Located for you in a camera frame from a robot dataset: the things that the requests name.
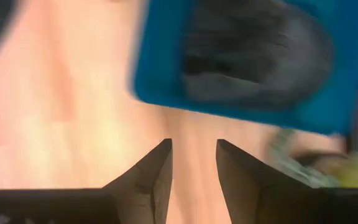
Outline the yellow-green hat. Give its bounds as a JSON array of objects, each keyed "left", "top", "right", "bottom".
[{"left": 336, "top": 151, "right": 358, "bottom": 189}]

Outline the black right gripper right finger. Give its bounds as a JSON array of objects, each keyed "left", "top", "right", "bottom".
[{"left": 215, "top": 139, "right": 324, "bottom": 224}]

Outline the blue plastic bin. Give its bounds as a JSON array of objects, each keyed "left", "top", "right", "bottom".
[{"left": 132, "top": 0, "right": 358, "bottom": 136}]

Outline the green patterned hat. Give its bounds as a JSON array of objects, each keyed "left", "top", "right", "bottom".
[{"left": 267, "top": 129, "right": 338, "bottom": 189}]

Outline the dark grey hat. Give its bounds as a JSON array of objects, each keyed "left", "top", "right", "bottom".
[{"left": 180, "top": 0, "right": 334, "bottom": 112}]

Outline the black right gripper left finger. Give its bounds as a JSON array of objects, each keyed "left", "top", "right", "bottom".
[{"left": 103, "top": 138, "right": 173, "bottom": 224}]

